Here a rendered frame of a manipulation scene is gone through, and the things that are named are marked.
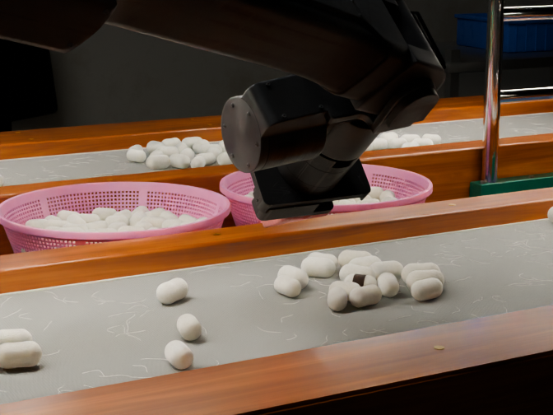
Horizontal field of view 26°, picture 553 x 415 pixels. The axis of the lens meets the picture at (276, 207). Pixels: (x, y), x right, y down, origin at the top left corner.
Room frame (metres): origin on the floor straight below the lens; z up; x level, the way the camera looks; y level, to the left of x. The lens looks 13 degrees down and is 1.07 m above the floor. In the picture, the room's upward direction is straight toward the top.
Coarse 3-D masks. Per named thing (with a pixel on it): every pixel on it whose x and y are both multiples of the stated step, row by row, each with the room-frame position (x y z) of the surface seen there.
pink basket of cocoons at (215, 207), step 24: (48, 192) 1.43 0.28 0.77; (72, 192) 1.45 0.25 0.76; (120, 192) 1.46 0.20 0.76; (144, 192) 1.46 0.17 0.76; (168, 192) 1.45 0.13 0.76; (192, 192) 1.44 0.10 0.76; (0, 216) 1.28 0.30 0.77; (24, 216) 1.38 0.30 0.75; (192, 216) 1.43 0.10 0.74; (216, 216) 1.28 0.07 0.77; (24, 240) 1.25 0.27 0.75; (48, 240) 1.23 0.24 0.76; (72, 240) 1.22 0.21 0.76; (96, 240) 1.21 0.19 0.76
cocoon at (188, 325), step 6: (180, 318) 0.97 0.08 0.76; (186, 318) 0.96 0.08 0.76; (192, 318) 0.96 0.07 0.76; (180, 324) 0.96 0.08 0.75; (186, 324) 0.95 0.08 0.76; (192, 324) 0.95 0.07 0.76; (198, 324) 0.95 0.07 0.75; (180, 330) 0.95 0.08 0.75; (186, 330) 0.95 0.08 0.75; (192, 330) 0.95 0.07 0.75; (198, 330) 0.95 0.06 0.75; (186, 336) 0.95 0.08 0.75; (192, 336) 0.95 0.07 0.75; (198, 336) 0.95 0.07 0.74
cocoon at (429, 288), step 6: (414, 282) 1.07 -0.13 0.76; (420, 282) 1.07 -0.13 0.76; (426, 282) 1.07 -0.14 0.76; (432, 282) 1.07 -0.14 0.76; (438, 282) 1.07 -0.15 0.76; (414, 288) 1.06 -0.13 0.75; (420, 288) 1.06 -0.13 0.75; (426, 288) 1.06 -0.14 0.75; (432, 288) 1.06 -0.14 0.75; (438, 288) 1.07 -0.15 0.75; (414, 294) 1.06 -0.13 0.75; (420, 294) 1.06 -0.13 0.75; (426, 294) 1.06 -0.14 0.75; (432, 294) 1.06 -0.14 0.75; (438, 294) 1.07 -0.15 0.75; (420, 300) 1.06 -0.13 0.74
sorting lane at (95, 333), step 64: (384, 256) 1.23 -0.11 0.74; (448, 256) 1.23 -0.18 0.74; (512, 256) 1.23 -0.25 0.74; (0, 320) 1.01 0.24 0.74; (64, 320) 1.01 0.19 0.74; (128, 320) 1.01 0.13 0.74; (256, 320) 1.01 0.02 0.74; (320, 320) 1.01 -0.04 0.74; (384, 320) 1.01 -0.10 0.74; (448, 320) 1.01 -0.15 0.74; (0, 384) 0.86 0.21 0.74; (64, 384) 0.86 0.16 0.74
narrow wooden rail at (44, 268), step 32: (512, 192) 1.43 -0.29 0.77; (544, 192) 1.43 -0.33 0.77; (256, 224) 1.27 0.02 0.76; (288, 224) 1.27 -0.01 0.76; (320, 224) 1.27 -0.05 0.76; (352, 224) 1.27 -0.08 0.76; (384, 224) 1.29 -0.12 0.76; (416, 224) 1.31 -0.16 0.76; (448, 224) 1.33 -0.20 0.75; (480, 224) 1.35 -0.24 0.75; (0, 256) 1.13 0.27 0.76; (32, 256) 1.13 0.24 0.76; (64, 256) 1.13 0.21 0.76; (96, 256) 1.13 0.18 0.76; (128, 256) 1.15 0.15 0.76; (160, 256) 1.16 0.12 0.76; (192, 256) 1.18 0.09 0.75; (224, 256) 1.20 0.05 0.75; (256, 256) 1.21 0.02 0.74; (0, 288) 1.09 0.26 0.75; (32, 288) 1.10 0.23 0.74
